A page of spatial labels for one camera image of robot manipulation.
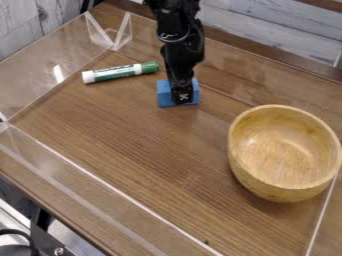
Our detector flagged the green white marker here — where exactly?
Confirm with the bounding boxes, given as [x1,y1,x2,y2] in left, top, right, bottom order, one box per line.
[82,61,159,84]

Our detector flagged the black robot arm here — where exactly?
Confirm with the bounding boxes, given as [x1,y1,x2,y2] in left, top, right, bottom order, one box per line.
[143,0,205,105]

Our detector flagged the black cable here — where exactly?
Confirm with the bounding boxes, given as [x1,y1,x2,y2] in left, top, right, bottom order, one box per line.
[0,228,42,256]

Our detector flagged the clear acrylic triangular bracket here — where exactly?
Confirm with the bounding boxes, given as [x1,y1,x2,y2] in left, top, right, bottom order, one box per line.
[84,12,133,51]

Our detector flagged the blue foam block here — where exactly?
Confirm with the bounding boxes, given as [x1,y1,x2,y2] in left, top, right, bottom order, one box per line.
[157,79,201,107]

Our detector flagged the clear acrylic tray wall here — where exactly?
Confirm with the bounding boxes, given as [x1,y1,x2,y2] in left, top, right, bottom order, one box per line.
[0,122,223,256]

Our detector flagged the brown wooden bowl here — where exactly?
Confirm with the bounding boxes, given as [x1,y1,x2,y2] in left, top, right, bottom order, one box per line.
[227,104,342,203]

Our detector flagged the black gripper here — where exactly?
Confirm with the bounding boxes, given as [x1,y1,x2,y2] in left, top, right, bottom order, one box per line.
[158,18,205,105]

